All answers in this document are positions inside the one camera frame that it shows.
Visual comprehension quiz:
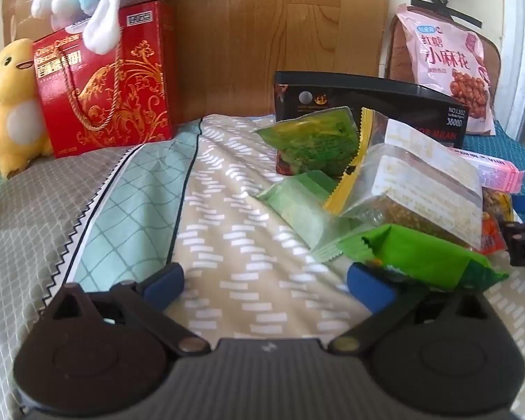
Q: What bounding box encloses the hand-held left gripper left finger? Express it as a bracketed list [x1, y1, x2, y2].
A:
[48, 261, 211, 356]

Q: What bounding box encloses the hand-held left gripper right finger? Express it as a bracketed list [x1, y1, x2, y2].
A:
[327, 261, 494, 356]

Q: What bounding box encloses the bright green snack packet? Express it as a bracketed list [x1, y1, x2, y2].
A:
[361, 224, 510, 292]

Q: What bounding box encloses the black cardboard box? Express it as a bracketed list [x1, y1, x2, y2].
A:
[275, 71, 469, 176]

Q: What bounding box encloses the pink snack box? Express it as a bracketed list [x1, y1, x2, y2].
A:
[448, 146, 525, 194]

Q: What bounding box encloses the orange snack packet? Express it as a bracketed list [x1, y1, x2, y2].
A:
[481, 188, 515, 254]

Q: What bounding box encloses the teal cloth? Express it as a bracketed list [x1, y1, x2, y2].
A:
[464, 120, 525, 224]

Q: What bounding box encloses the patterned bed sheet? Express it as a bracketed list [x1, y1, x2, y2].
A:
[0, 114, 525, 420]

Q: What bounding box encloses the light green snack packet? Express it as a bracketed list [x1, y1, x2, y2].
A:
[256, 173, 364, 264]

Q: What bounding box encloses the clear yellow-striped snack packet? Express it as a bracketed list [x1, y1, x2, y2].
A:
[324, 107, 484, 250]

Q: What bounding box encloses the dark green snack packet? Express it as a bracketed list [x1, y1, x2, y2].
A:
[256, 107, 362, 178]

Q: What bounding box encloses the large pink snack bag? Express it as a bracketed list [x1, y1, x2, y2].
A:
[396, 4, 497, 136]

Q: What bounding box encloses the red gift box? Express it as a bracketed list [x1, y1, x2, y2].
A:
[31, 0, 178, 158]

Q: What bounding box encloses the yellow plush duck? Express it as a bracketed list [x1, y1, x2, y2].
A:
[0, 38, 53, 180]

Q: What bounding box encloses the wooden headboard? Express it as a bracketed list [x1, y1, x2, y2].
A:
[2, 0, 388, 117]

